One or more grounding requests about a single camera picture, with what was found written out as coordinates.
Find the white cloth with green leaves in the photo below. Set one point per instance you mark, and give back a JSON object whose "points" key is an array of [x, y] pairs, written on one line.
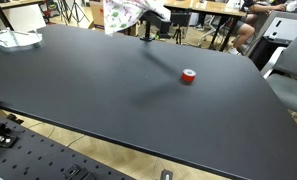
{"points": [[123, 13]]}

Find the red tape roll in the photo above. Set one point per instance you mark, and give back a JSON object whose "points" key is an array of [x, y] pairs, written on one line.
{"points": [[188, 77]]}

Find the small metal table clamp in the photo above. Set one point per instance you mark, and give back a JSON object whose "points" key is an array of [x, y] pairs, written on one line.
{"points": [[166, 175]]}

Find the white chair base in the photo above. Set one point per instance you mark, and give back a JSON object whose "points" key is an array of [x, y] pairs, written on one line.
{"points": [[214, 33]]}

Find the brown cardboard box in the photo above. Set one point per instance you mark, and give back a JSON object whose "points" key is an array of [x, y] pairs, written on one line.
{"points": [[96, 13]]}

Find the wooden desk with black legs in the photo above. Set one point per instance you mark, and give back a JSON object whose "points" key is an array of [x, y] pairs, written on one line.
{"points": [[218, 8]]}

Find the seated person in shorts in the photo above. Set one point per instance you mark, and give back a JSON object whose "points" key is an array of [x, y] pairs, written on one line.
{"points": [[246, 30]]}

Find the black perforated mounting board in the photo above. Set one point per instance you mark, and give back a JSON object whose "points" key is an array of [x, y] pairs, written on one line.
{"points": [[31, 156]]}

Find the small black clamp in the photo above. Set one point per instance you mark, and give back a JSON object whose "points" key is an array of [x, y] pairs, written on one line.
{"points": [[14, 118]]}

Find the white flat panel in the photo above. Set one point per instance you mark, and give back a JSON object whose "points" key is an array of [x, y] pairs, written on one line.
{"points": [[24, 18]]}

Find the grey office chair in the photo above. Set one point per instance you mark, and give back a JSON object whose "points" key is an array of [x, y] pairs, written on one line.
{"points": [[293, 86]]}

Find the grey and white cabinet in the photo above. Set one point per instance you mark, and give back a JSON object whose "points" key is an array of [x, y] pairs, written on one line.
{"points": [[288, 28]]}

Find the wooden table with black leg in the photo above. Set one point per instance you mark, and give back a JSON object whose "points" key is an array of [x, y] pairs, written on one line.
{"points": [[8, 4]]}

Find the white object on desk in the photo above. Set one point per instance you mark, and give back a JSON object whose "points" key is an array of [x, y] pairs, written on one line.
{"points": [[291, 6]]}

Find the black camera stand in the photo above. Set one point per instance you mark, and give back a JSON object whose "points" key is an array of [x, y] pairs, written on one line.
{"points": [[158, 20]]}

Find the small black tripod with camera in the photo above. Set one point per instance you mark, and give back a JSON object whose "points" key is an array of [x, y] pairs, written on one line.
{"points": [[179, 19]]}

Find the black square bracket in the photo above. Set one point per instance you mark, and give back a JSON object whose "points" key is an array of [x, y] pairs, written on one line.
{"points": [[78, 173]]}

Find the black bracket with silver bolts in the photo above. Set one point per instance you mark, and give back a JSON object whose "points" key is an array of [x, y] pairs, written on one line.
{"points": [[1, 138]]}

